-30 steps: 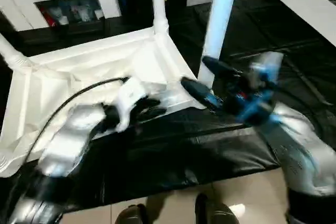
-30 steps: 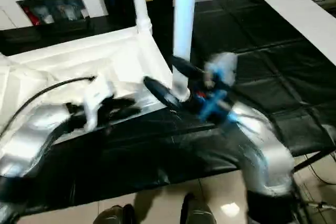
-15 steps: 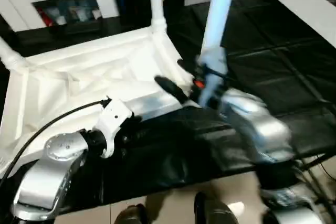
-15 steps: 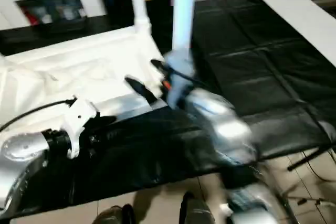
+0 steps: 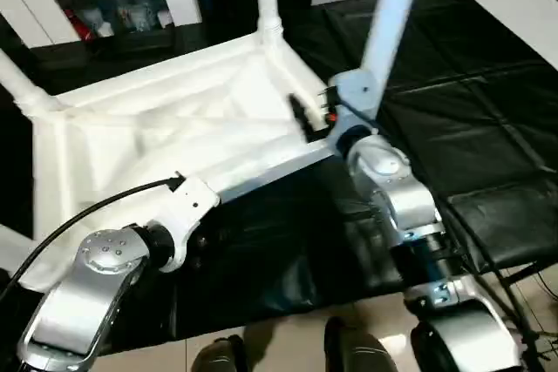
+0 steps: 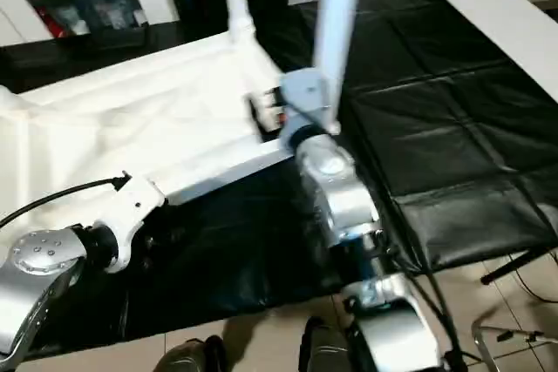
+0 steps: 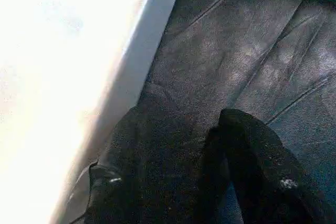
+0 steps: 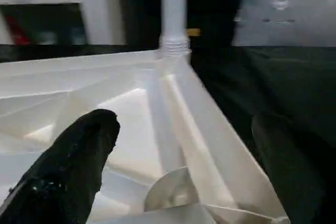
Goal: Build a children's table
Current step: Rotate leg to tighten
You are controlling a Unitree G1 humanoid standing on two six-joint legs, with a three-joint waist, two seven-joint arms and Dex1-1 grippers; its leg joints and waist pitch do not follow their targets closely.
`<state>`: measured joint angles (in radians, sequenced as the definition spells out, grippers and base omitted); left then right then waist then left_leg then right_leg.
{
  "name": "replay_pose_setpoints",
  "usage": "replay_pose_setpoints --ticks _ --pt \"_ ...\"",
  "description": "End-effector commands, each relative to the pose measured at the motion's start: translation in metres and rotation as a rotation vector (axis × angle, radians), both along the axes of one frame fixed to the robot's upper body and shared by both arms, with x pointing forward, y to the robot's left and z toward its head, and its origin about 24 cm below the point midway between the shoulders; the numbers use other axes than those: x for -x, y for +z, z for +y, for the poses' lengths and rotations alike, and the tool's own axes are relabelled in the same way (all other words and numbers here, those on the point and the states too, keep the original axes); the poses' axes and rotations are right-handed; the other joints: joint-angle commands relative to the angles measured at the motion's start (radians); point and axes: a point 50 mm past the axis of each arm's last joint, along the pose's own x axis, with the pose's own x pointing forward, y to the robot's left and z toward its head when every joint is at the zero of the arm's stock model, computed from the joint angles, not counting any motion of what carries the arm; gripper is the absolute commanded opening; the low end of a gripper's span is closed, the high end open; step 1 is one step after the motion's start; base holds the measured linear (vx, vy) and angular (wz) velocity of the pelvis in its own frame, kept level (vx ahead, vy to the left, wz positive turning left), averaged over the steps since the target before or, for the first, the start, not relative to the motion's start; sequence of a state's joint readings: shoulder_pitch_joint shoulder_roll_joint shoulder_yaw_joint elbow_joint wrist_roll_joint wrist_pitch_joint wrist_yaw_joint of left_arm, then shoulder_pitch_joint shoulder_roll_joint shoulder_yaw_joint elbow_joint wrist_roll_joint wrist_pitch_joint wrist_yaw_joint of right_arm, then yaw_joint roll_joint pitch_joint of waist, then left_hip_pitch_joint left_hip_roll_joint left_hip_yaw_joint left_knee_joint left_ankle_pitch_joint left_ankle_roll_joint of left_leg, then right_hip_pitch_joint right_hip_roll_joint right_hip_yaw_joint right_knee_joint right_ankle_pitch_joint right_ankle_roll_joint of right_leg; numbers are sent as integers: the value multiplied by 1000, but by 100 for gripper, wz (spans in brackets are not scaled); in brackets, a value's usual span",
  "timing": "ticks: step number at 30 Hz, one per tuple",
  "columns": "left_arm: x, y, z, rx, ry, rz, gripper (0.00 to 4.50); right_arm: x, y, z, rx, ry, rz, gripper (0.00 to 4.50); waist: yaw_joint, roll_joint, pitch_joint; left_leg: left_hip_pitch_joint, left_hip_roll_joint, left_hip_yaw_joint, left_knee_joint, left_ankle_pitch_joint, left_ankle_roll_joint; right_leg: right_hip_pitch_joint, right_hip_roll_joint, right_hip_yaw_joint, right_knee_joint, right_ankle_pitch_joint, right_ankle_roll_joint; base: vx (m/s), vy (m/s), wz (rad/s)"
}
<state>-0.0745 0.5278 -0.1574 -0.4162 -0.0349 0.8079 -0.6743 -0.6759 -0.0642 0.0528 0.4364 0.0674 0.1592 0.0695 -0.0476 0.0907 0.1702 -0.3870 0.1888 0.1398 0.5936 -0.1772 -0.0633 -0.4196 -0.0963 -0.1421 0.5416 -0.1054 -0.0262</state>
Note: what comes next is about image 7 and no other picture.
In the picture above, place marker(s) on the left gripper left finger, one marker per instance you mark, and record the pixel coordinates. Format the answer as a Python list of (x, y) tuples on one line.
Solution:
[(115, 182)]

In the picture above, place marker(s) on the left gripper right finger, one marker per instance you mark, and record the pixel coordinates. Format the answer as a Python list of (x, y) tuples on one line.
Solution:
[(249, 176)]

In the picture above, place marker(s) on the white plastic table top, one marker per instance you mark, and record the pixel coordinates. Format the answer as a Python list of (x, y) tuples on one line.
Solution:
[(52, 64)]

